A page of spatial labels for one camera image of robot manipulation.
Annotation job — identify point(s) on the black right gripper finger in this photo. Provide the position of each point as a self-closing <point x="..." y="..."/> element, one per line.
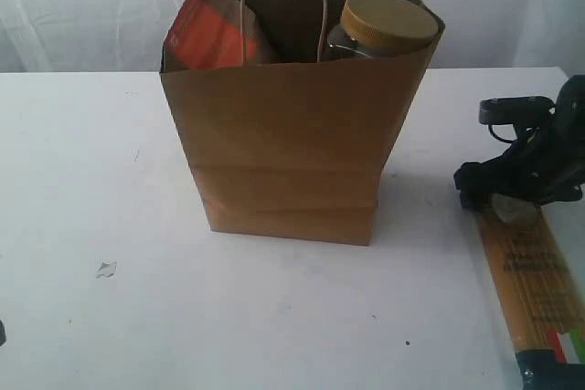
<point x="472" y="177"/>
<point x="471" y="201"/>

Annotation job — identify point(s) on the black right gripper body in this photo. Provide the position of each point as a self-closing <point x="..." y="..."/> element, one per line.
<point x="545" y="164"/>

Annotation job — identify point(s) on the spaghetti packet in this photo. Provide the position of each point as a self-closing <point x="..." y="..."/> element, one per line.
<point x="539" y="299"/>

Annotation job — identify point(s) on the brown paper shopping bag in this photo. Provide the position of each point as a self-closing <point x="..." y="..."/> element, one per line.
<point x="294" y="148"/>

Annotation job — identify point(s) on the nut jar gold lid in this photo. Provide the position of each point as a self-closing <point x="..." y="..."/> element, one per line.
<point x="380" y="29"/>

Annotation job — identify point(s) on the brown kraft pouch orange label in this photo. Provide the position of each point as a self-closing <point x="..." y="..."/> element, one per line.
<point x="208" y="34"/>

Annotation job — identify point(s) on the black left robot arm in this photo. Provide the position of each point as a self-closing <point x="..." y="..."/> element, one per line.
<point x="2" y="334"/>

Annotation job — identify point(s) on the small torn paper scrap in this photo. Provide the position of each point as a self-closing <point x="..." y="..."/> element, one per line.
<point x="106" y="270"/>

